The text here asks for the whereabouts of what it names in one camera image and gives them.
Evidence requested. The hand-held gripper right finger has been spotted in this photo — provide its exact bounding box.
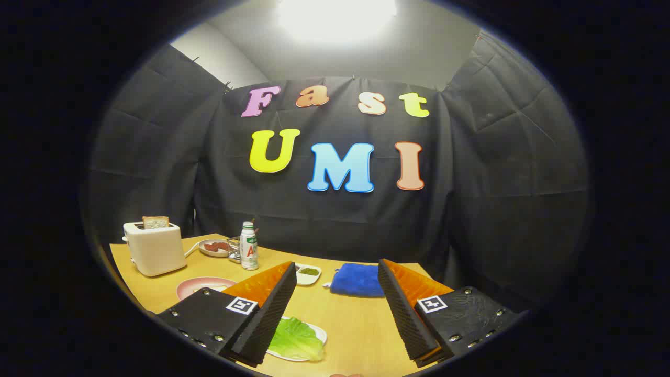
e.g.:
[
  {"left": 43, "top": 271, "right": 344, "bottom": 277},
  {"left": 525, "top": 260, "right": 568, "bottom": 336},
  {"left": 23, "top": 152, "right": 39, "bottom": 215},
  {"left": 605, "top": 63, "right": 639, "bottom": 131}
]
[{"left": 378, "top": 258, "right": 524, "bottom": 368}]

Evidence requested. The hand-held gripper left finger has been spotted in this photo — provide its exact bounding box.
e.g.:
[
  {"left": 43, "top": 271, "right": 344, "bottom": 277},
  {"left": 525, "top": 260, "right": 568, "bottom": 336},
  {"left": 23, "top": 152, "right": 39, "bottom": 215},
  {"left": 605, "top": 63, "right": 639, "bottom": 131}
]
[{"left": 156, "top": 261, "right": 298, "bottom": 367}]

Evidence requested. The green lettuce leaf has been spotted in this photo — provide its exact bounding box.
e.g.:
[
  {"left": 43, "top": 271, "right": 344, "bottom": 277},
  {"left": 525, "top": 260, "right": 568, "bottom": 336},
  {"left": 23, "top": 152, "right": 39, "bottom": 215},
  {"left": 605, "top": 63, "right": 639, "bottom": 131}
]
[{"left": 268, "top": 317, "right": 325, "bottom": 361}]

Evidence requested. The blue towel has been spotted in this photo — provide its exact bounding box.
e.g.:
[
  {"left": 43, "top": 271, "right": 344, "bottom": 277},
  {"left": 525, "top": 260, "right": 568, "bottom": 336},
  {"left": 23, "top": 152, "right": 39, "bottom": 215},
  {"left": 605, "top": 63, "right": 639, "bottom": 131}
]
[{"left": 330, "top": 263, "right": 386, "bottom": 298}]

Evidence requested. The white rectangular plate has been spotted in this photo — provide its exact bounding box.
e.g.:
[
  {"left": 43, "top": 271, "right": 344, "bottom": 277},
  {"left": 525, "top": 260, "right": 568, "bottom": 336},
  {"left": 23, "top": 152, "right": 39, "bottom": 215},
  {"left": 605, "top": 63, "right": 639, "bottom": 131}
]
[{"left": 267, "top": 316, "right": 328, "bottom": 362}]

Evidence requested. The divided white dish with beans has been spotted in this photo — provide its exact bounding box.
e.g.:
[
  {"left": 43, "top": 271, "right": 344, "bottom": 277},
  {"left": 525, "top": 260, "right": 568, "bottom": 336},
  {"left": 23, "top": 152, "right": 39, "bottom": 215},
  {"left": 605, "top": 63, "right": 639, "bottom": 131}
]
[{"left": 295, "top": 263, "right": 322, "bottom": 286}]

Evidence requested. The white bottle with green cap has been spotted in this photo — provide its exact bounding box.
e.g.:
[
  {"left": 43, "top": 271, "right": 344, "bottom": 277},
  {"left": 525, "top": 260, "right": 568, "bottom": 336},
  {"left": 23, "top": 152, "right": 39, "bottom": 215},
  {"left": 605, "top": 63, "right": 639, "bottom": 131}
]
[{"left": 240, "top": 221, "right": 259, "bottom": 271}]

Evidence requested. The small round white plate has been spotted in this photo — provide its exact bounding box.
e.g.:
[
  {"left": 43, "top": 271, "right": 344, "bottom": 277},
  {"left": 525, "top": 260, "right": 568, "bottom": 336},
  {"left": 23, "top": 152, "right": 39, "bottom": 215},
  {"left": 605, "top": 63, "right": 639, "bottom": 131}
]
[{"left": 198, "top": 239, "right": 233, "bottom": 258}]

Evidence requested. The pink plate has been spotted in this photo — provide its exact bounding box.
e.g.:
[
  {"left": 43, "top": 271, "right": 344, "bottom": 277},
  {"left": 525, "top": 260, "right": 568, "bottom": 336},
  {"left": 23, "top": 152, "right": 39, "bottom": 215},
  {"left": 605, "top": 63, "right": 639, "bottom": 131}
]
[{"left": 176, "top": 276, "right": 237, "bottom": 302}]

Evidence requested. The black backdrop cloth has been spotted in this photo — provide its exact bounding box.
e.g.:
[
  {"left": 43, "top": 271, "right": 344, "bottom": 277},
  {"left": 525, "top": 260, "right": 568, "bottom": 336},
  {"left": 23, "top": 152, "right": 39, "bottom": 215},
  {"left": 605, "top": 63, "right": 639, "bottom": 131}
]
[{"left": 86, "top": 31, "right": 592, "bottom": 315}]

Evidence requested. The white toaster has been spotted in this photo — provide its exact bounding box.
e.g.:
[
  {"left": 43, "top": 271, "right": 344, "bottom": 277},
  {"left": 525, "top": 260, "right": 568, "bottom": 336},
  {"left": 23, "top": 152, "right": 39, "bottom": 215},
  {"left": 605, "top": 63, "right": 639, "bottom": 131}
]
[{"left": 122, "top": 221, "right": 188, "bottom": 277}]

